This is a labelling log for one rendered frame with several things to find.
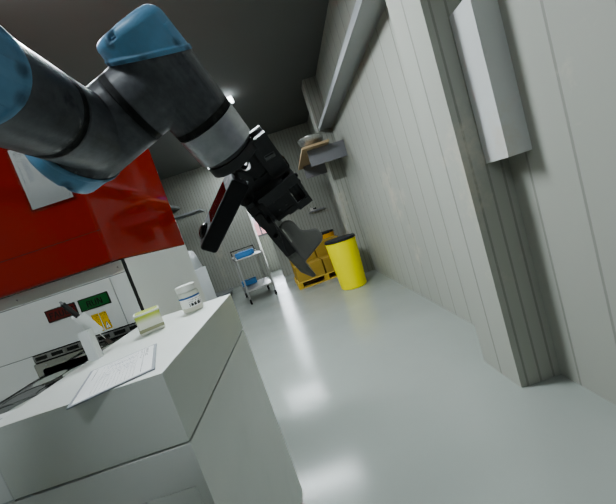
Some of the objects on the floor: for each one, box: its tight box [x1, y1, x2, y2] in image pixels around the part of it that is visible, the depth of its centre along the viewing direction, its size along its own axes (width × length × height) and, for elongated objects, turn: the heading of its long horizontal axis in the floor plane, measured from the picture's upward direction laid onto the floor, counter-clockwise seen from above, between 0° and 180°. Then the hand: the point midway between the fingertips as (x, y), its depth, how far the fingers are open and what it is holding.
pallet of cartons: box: [289, 235, 338, 290], centre depth 561 cm, size 77×108×64 cm
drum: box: [324, 233, 367, 290], centre depth 442 cm, size 47×45×72 cm
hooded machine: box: [188, 251, 217, 301], centre depth 590 cm, size 62×58×122 cm
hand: (295, 252), depth 53 cm, fingers open, 14 cm apart
